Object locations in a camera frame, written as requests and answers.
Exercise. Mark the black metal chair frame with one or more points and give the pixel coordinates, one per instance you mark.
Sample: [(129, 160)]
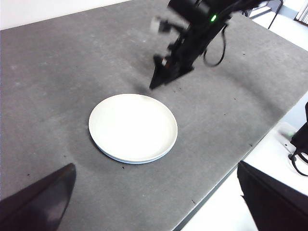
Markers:
[(274, 16)]

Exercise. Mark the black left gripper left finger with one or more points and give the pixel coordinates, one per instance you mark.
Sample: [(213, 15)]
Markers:
[(36, 204)]

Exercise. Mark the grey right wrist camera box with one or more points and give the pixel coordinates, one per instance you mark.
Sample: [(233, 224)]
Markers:
[(157, 24)]

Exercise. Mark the grey slatted panel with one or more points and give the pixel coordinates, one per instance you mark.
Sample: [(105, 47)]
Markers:
[(302, 10)]

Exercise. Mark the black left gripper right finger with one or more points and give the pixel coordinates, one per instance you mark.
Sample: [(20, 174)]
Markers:
[(276, 204)]

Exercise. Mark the blue round plate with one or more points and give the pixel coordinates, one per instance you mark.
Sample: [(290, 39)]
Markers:
[(132, 162)]

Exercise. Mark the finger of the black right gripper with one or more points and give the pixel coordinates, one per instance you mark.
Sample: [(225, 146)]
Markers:
[(166, 75)]

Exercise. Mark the white round plate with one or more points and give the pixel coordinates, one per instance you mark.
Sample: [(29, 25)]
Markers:
[(132, 125)]

